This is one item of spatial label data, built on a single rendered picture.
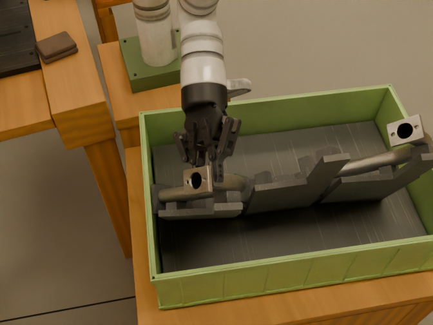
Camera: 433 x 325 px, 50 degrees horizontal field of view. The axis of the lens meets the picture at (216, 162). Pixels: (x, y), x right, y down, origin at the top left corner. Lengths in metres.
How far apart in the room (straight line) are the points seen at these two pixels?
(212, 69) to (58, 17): 0.86
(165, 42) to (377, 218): 0.68
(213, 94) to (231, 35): 2.12
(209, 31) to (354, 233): 0.55
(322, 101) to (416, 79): 1.64
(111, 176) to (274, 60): 1.48
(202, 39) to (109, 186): 0.85
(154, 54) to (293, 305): 0.72
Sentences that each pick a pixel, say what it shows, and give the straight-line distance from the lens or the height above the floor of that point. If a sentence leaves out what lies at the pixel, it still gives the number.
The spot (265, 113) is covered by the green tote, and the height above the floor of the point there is 0.92.
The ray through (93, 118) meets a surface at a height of 0.85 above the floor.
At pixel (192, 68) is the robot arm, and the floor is 1.26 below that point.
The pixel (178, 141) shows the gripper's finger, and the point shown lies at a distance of 0.76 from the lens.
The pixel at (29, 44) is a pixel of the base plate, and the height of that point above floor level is 0.90.
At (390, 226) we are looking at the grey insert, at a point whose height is 0.85.
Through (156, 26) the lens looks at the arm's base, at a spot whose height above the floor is 1.02.
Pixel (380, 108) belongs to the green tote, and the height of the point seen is 0.89.
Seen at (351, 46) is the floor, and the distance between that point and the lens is 2.86.
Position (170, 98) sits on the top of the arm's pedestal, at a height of 0.85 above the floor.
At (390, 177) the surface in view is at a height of 1.04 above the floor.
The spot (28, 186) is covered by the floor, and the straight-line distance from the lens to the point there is 2.26.
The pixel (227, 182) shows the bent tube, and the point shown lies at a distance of 0.73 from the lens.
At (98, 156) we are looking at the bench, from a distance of 1.38.
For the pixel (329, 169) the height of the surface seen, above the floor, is 1.11.
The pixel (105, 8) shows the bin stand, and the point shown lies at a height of 0.77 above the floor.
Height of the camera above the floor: 1.75
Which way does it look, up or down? 54 degrees down
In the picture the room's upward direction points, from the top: straight up
